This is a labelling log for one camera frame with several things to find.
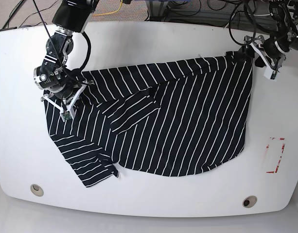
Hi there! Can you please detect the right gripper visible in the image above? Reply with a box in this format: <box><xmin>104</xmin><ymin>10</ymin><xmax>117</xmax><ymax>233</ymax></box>
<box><xmin>41</xmin><ymin>81</ymin><xmax>94</xmax><ymax>114</ymax></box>

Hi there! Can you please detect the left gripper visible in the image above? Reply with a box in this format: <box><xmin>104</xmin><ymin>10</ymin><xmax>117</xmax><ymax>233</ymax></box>
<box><xmin>237</xmin><ymin>35</ymin><xmax>286</xmax><ymax>73</ymax></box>

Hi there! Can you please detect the navy white striped t-shirt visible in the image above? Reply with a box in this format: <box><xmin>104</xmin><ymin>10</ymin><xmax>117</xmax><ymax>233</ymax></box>
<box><xmin>44</xmin><ymin>51</ymin><xmax>253</xmax><ymax>187</ymax></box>

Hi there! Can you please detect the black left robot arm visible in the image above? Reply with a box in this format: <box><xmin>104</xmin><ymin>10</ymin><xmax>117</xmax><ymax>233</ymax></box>
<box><xmin>243</xmin><ymin>0</ymin><xmax>298</xmax><ymax>79</ymax></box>

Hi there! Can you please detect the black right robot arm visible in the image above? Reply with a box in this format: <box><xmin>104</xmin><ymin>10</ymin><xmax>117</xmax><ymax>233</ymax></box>
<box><xmin>34</xmin><ymin>0</ymin><xmax>99</xmax><ymax>120</ymax></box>

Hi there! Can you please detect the red tape rectangle marking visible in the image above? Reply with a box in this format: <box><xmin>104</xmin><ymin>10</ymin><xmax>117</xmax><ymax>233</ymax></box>
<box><xmin>263</xmin><ymin>137</ymin><xmax>285</xmax><ymax>174</ymax></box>

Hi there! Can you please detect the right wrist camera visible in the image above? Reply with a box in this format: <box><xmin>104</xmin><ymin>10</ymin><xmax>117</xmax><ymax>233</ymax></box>
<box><xmin>60</xmin><ymin>111</ymin><xmax>74</xmax><ymax>122</ymax></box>

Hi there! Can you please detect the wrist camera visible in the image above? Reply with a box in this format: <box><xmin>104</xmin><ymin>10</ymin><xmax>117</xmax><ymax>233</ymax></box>
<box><xmin>60</xmin><ymin>111</ymin><xmax>74</xmax><ymax>122</ymax></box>
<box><xmin>263</xmin><ymin>67</ymin><xmax>278</xmax><ymax>80</ymax></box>

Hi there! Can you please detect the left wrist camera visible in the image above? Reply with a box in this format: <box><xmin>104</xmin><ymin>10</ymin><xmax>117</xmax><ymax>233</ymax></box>
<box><xmin>263</xmin><ymin>67</ymin><xmax>278</xmax><ymax>80</ymax></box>

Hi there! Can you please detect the white cable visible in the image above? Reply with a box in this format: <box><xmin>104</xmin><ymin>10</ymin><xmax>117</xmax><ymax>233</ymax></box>
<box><xmin>224</xmin><ymin>12</ymin><xmax>271</xmax><ymax>29</ymax></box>

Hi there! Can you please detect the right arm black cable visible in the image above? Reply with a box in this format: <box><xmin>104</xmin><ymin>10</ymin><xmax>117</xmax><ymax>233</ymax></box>
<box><xmin>32</xmin><ymin>0</ymin><xmax>92</xmax><ymax>88</ymax></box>

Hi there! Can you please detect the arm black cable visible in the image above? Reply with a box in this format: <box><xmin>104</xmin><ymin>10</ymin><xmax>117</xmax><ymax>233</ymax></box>
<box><xmin>32</xmin><ymin>0</ymin><xmax>92</xmax><ymax>88</ymax></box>
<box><xmin>228</xmin><ymin>0</ymin><xmax>280</xmax><ymax>47</ymax></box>

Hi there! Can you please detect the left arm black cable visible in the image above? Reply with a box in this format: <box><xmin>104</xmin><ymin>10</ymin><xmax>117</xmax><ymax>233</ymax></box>
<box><xmin>228</xmin><ymin>0</ymin><xmax>280</xmax><ymax>47</ymax></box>

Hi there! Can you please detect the left table cable grommet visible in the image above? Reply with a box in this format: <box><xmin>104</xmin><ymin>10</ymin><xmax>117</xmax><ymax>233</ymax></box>
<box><xmin>30</xmin><ymin>184</ymin><xmax>44</xmax><ymax>197</ymax></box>

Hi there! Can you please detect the table cable grommet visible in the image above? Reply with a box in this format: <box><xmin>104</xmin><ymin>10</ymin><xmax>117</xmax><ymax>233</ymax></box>
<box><xmin>30</xmin><ymin>184</ymin><xmax>44</xmax><ymax>197</ymax></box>
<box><xmin>242</xmin><ymin>196</ymin><xmax>258</xmax><ymax>208</ymax></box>

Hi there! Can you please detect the black floor cables left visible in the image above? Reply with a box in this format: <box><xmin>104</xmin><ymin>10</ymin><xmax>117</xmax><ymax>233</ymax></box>
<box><xmin>0</xmin><ymin>0</ymin><xmax>57</xmax><ymax>29</ymax></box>

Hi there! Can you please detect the yellow cable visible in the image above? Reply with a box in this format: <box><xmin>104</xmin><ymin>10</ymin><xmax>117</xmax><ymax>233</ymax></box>
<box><xmin>94</xmin><ymin>0</ymin><xmax>124</xmax><ymax>17</ymax></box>

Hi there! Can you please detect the right table cable grommet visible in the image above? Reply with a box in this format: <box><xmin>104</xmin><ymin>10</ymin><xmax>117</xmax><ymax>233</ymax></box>
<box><xmin>242</xmin><ymin>196</ymin><xmax>258</xmax><ymax>208</ymax></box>

